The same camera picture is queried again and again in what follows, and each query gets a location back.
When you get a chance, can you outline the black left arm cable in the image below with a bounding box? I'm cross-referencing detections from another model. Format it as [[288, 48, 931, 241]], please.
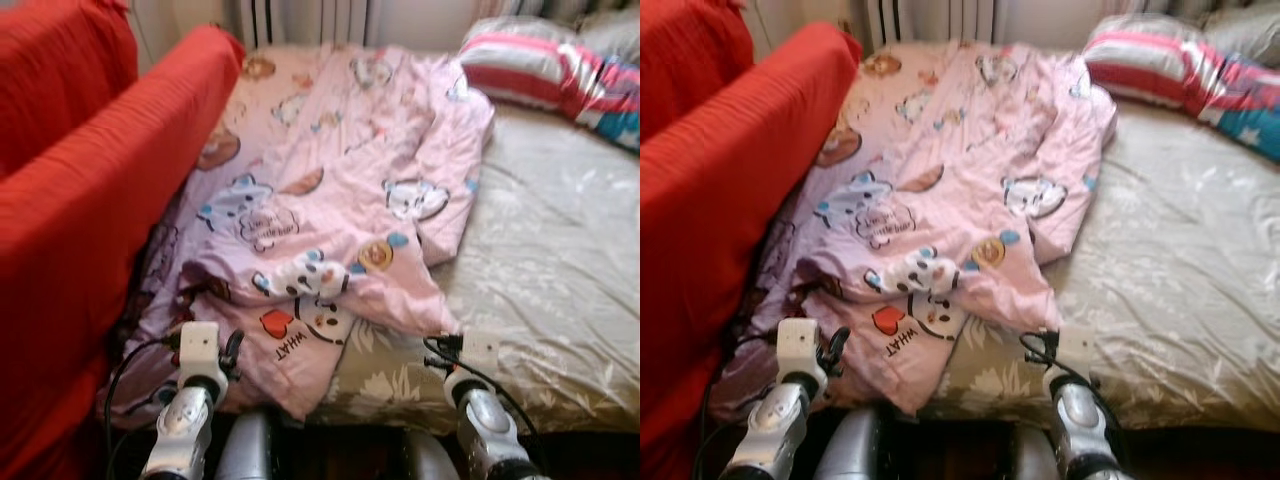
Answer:
[[103, 335, 181, 480], [697, 335, 781, 480]]

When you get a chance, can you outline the beige satin pillow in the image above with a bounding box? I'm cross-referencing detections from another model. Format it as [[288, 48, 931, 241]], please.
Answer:
[[572, 8, 641, 66], [1203, 3, 1280, 69]]

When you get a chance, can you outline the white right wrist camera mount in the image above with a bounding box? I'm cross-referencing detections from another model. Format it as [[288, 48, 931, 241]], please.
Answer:
[[1055, 325, 1096, 371], [458, 330, 501, 376]]

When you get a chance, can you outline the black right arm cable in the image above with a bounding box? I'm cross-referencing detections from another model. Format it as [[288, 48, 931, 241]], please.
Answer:
[[1018, 335, 1131, 461], [422, 340, 546, 471]]

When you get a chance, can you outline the silver robot right leg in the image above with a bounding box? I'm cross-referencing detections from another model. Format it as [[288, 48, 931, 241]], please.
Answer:
[[1008, 422, 1063, 480], [400, 428, 463, 480]]

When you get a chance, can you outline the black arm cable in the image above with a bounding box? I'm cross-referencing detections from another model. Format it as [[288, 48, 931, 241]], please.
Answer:
[[103, 335, 181, 480], [422, 340, 546, 471], [697, 335, 781, 480], [1018, 335, 1131, 461]]

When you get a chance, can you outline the beige floral bed sheet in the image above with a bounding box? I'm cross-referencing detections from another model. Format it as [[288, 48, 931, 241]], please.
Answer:
[[310, 100, 641, 436], [925, 98, 1280, 433]]

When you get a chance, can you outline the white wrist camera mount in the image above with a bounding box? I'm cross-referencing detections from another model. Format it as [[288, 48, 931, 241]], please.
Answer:
[[458, 330, 501, 376], [176, 320, 223, 376], [1055, 325, 1096, 371], [775, 318, 826, 376]]

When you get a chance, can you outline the red white teal bolster pillow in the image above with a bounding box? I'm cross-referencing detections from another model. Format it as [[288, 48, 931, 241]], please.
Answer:
[[458, 17, 641, 153], [1082, 14, 1280, 166]]

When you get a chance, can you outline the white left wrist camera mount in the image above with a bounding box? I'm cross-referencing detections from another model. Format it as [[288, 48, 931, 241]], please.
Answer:
[[176, 320, 223, 376], [775, 318, 826, 376]]

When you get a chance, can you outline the pink cartoon print blanket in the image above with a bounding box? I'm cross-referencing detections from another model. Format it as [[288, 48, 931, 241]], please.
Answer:
[[98, 42, 496, 426], [710, 40, 1119, 421]]

